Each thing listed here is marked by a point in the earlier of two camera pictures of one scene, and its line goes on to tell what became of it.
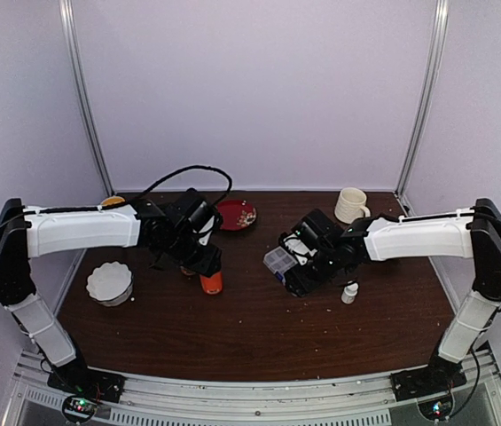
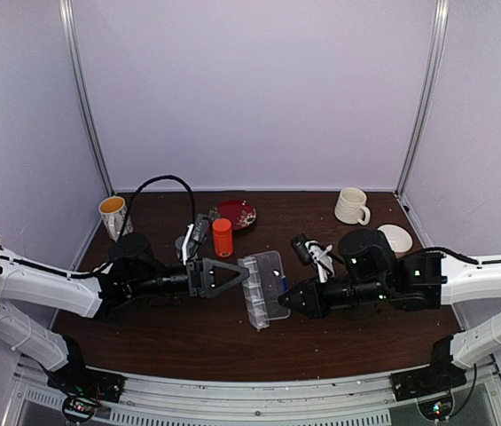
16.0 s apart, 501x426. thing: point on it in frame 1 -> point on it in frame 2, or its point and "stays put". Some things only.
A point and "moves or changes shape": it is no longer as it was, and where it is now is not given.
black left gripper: (206, 266) -> (207, 286)
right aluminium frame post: (428, 94) stays put
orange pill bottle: (212, 285) moves or changes shape
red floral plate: (237, 214) stays put
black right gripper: (301, 285) -> (311, 306)
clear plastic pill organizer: (277, 260) moves or changes shape
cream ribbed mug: (350, 205) stays put
